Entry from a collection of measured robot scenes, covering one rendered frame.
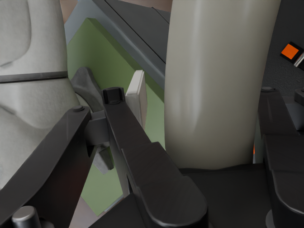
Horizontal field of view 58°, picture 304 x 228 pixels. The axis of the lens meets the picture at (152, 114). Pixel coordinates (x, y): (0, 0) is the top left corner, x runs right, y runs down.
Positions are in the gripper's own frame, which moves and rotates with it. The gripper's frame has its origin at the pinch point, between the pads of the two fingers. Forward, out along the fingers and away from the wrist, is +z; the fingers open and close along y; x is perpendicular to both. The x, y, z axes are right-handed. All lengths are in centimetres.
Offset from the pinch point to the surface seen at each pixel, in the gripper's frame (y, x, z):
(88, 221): -60, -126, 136
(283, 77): 52, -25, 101
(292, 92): 55, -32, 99
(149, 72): -3.9, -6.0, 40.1
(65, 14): -54, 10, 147
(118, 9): -11, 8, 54
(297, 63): 55, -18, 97
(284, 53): 51, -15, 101
